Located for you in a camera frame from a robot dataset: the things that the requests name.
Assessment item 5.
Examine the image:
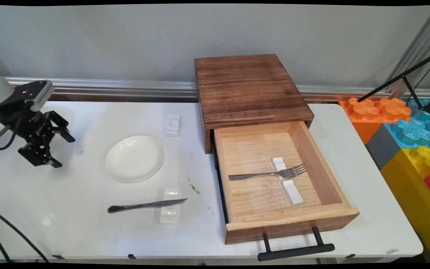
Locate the aluminium wall rail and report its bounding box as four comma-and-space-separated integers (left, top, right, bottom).
4, 77, 430, 101

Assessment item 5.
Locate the orange foam block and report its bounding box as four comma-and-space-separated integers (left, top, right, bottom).
339, 97, 413, 145

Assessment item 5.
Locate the grey foam block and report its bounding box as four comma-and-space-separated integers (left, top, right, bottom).
365, 123, 402, 171

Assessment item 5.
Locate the blue foam block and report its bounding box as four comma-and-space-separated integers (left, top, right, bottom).
383, 98, 430, 150

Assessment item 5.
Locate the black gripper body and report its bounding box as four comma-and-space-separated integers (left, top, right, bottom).
0, 109, 56, 151

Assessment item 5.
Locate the large white cutlery rest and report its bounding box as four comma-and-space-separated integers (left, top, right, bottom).
159, 188, 181, 225

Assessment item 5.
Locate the white round plate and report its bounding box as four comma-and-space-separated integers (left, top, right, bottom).
105, 135, 165, 182

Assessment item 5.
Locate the yellow foam block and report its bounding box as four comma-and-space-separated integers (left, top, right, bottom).
380, 145, 430, 263

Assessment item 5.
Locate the long white cutlery rest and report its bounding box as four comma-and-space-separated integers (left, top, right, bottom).
271, 157, 305, 206

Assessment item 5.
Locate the black tripod stand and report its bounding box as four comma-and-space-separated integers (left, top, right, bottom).
357, 49, 430, 115

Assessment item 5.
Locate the black drawer handle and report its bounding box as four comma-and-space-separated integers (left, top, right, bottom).
257, 226, 336, 262

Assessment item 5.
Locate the silver table knife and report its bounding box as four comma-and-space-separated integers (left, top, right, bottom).
107, 198, 188, 214

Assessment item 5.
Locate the dark brown wooden cabinet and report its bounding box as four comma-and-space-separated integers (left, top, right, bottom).
194, 54, 315, 155

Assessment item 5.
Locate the light wooden drawer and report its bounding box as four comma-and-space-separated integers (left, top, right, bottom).
212, 120, 360, 245

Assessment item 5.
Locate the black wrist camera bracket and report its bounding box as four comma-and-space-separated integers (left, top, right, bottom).
0, 80, 55, 113

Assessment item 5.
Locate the silver fork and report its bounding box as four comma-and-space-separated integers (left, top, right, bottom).
228, 163, 308, 182

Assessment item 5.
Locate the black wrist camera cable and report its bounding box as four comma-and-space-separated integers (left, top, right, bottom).
0, 112, 27, 151

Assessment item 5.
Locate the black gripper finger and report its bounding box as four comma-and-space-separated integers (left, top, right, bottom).
18, 141, 63, 168
45, 111, 76, 143

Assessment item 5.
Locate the small white cutlery rest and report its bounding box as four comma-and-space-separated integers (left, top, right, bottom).
165, 114, 182, 138

